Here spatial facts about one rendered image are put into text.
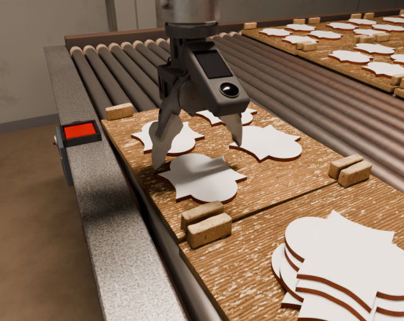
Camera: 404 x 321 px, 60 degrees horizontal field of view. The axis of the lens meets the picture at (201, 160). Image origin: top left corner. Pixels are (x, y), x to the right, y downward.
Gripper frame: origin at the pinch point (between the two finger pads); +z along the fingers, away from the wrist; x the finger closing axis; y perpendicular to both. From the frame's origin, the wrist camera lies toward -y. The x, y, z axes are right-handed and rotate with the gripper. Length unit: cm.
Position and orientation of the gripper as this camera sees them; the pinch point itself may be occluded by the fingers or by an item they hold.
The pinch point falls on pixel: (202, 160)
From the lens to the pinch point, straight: 54.7
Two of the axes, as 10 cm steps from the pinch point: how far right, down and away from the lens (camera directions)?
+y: -4.6, -4.4, 7.7
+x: -8.9, 2.5, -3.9
